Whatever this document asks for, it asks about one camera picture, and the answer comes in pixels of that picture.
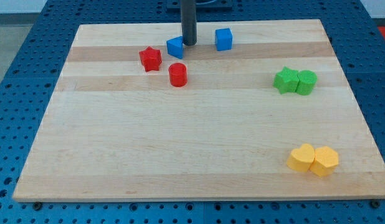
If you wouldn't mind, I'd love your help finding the light wooden board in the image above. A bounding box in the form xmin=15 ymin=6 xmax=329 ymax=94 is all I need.
xmin=13 ymin=19 xmax=385 ymax=202

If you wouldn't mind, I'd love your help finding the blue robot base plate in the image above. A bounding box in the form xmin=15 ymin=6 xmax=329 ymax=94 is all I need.
xmin=166 ymin=0 xmax=233 ymax=12

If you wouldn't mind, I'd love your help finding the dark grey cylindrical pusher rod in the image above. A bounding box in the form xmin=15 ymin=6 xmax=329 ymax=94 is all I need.
xmin=180 ymin=0 xmax=197 ymax=46

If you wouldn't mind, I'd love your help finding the red star block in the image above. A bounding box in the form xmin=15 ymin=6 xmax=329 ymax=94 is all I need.
xmin=139 ymin=47 xmax=162 ymax=72

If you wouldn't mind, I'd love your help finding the yellow hexagon block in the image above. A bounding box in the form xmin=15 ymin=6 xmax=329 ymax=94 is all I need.
xmin=310 ymin=146 xmax=339 ymax=177

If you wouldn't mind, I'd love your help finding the green star block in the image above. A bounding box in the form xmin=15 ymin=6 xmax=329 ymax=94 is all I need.
xmin=273 ymin=67 xmax=300 ymax=94

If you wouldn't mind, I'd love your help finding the green cylinder block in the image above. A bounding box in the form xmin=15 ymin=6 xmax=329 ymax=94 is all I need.
xmin=295 ymin=70 xmax=318 ymax=95

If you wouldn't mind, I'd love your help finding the red cylinder block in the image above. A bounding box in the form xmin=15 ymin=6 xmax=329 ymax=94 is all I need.
xmin=168 ymin=63 xmax=188 ymax=87

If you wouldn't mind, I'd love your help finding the blue triangle block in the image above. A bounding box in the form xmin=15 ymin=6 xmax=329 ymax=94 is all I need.
xmin=166 ymin=36 xmax=184 ymax=59

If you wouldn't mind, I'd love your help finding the yellow heart block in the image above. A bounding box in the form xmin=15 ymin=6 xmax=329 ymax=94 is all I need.
xmin=287 ymin=143 xmax=315 ymax=172

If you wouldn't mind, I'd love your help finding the blue cube block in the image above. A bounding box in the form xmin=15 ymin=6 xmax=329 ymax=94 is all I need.
xmin=215 ymin=28 xmax=233 ymax=51

